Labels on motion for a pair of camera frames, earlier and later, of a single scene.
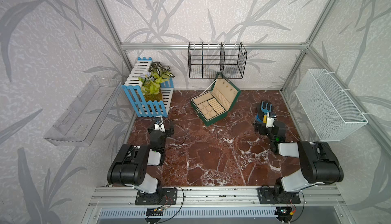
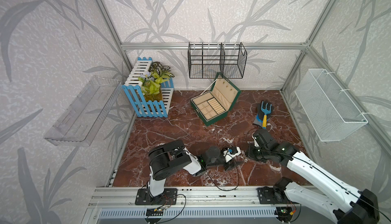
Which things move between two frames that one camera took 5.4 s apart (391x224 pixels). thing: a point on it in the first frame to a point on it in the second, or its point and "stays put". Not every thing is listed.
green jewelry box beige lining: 221,98 stays put
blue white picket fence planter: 144,108 stays put
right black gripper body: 265,131 to 258,154
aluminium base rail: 311,197 stays put
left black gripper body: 166,134 to 219,162
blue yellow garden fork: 265,110 stays put
